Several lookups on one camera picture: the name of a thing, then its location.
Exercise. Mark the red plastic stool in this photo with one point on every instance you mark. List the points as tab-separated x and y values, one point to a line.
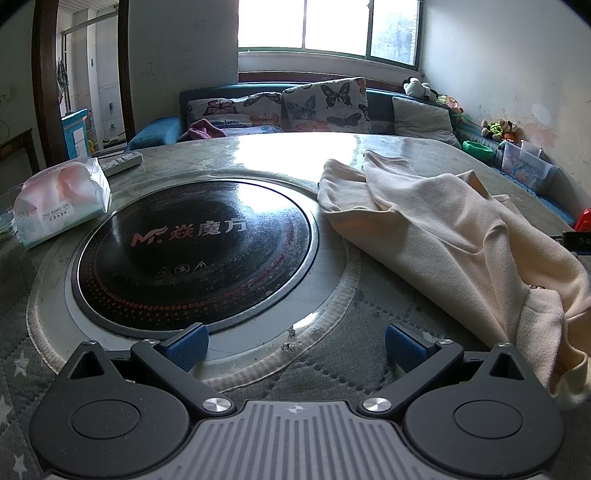
585	220

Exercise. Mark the grey cushion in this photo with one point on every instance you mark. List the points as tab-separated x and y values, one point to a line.
422	120

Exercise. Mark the grey remote control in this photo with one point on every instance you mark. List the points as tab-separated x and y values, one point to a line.
121	162

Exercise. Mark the black round induction cooktop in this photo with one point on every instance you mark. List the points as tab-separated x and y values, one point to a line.
194	258

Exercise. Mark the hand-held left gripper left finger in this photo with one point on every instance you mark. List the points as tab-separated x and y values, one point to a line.
190	347

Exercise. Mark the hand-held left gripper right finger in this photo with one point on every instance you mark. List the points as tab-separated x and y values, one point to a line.
405	348

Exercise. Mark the window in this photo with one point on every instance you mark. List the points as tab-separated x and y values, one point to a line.
332	23

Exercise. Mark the white tissue pack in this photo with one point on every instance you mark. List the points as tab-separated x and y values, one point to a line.
60	198

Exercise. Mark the flat butterfly print cushion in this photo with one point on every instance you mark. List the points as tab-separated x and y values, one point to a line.
235	110

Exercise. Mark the dark wooden door frame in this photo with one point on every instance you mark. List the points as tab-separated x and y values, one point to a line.
46	92

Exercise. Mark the blue corner sofa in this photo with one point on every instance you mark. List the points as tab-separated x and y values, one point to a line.
154	131

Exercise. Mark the cream fleece garment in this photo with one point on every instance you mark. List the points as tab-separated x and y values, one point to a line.
438	230

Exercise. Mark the colourful plush toy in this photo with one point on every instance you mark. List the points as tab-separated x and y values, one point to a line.
450	104

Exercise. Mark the upright butterfly print cushion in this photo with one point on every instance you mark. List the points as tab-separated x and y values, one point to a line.
323	104

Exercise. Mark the green brown plush toy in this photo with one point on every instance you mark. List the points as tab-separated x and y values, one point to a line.
497	129

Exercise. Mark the clear plastic storage box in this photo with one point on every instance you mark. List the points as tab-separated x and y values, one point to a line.
524	168

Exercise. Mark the green plastic basket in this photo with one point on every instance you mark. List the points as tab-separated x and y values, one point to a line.
478	148

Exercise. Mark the panda plush toy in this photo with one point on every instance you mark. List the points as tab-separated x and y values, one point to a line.
418	87

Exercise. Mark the pink cloth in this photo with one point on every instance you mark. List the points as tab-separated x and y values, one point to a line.
203	130

